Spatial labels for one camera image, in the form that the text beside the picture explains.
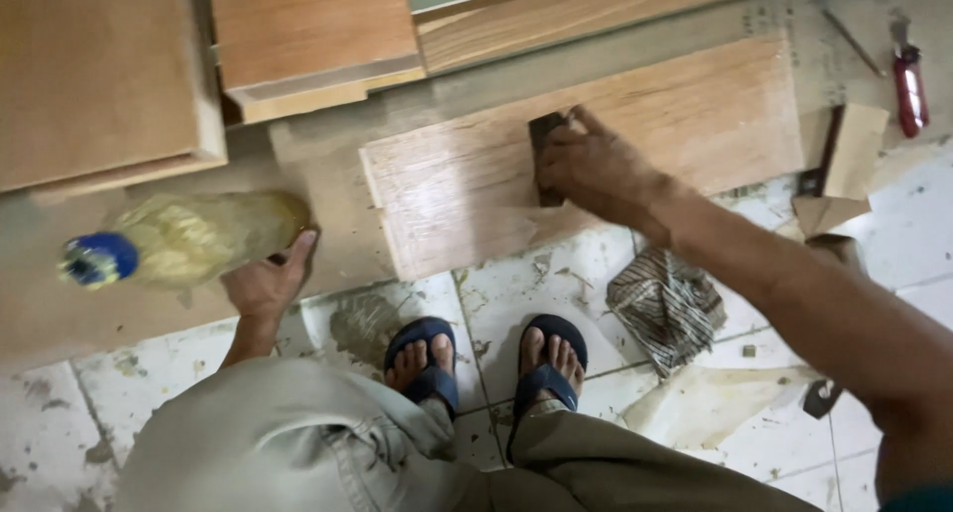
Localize person's right hand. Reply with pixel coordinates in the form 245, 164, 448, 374
536, 104, 676, 239

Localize person's left hand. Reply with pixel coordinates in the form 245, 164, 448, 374
221, 229, 321, 321

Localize dark glue scraper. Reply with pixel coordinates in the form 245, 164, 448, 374
527, 111, 571, 208

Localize yellow glue bottle blue cap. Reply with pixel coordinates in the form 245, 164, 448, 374
57, 191, 313, 290

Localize light wood panel with glue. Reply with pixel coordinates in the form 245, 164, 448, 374
359, 36, 806, 283

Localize long wooden board green edge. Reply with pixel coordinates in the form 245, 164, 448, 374
406, 0, 814, 77

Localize striped rag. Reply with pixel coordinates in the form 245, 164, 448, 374
605, 247, 728, 380

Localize person's right foot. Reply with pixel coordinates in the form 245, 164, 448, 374
519, 326, 585, 403

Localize person's foot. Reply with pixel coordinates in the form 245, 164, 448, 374
519, 326, 585, 403
384, 333, 456, 394

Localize blue right flip-flop sandal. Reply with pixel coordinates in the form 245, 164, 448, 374
505, 314, 589, 464

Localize blue flip-flop sandal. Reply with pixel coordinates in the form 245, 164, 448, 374
505, 314, 589, 464
383, 316, 460, 423

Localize large brown plywood sheet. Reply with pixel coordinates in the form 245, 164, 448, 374
0, 0, 953, 370

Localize dark metal strip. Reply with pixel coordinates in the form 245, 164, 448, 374
795, 105, 847, 198

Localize person's left foot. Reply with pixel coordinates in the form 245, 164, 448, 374
384, 333, 456, 394

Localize blue left flip-flop sandal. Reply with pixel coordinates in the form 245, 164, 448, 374
383, 316, 460, 423

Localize wooden drawer box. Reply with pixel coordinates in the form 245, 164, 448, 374
207, 0, 427, 125

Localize beige paper sheet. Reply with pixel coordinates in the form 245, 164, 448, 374
620, 362, 821, 451

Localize thin pencil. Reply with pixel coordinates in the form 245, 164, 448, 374
821, 9, 888, 79

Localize small dark metal piece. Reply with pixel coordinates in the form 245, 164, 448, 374
802, 379, 844, 421

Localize person's khaki trousers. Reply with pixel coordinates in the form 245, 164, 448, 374
115, 356, 823, 512

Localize wide wooden cabinet door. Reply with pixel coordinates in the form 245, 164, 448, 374
0, 0, 229, 195

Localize person's teal shirt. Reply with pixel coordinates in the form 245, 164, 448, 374
877, 484, 953, 512

